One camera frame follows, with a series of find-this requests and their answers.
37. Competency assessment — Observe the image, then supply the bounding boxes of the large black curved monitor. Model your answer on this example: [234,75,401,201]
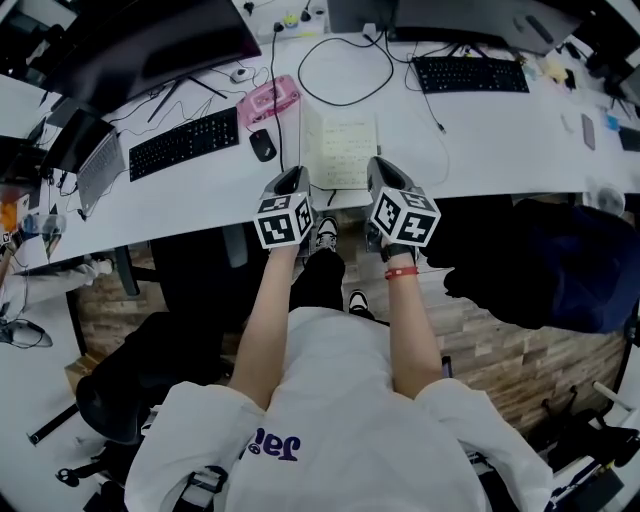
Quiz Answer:
[39,0,264,124]

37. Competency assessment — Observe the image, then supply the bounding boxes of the pink rectangular case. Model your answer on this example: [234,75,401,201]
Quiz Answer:
[235,74,302,128]

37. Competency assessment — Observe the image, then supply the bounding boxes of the grey smartphone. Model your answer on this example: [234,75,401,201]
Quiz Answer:
[580,113,598,152]

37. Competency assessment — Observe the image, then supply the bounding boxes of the paper notebook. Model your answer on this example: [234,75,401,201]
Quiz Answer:
[299,112,384,192]

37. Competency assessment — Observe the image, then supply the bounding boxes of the brown cardboard box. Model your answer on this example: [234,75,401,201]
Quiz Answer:
[63,352,104,392]

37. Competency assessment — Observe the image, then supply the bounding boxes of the thin black plug cable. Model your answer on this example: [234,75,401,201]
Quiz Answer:
[403,53,451,187]

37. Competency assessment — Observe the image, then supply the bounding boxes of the person's right forearm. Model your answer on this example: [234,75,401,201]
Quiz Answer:
[382,257,444,401]

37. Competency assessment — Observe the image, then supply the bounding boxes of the clear plastic cup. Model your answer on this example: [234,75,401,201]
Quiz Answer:
[583,175,627,217]

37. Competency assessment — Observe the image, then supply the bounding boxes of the looped black cable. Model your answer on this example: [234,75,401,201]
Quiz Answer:
[297,30,396,108]

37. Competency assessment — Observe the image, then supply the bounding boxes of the white power strip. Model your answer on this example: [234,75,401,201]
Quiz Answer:
[257,4,331,42]

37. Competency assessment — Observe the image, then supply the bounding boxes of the black keyboard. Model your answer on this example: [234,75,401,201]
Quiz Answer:
[411,55,531,95]
[128,106,241,183]

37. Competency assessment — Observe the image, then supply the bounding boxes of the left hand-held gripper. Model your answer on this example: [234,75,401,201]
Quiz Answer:
[253,164,317,250]

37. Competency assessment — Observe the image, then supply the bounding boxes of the white printed t-shirt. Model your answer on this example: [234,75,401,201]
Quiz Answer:
[123,305,554,512]

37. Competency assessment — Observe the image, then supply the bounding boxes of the grey open laptop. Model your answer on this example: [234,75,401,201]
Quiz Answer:
[40,107,127,212]

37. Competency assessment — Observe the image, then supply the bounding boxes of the dark jacket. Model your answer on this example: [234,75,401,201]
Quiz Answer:
[424,197,640,335]

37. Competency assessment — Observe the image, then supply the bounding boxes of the black office chair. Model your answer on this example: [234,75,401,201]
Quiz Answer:
[74,310,229,447]

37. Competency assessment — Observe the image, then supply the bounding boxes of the black trousers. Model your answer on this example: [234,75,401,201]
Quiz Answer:
[288,248,347,315]

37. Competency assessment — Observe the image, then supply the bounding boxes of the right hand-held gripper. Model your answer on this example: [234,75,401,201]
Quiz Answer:
[365,155,442,253]

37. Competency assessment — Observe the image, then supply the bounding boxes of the black and white shoe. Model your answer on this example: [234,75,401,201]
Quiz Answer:
[314,216,340,252]
[347,288,371,316]

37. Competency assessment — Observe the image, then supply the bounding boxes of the person's left forearm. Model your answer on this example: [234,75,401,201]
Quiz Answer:
[227,244,302,412]

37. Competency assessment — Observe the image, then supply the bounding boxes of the black computer mouse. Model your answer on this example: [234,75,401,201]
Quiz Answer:
[248,128,277,163]

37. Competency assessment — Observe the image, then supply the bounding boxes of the black flat monitor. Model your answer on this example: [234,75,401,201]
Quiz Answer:
[327,0,584,57]

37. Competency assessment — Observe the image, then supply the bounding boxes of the straight black cable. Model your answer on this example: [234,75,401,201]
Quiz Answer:
[269,22,287,174]

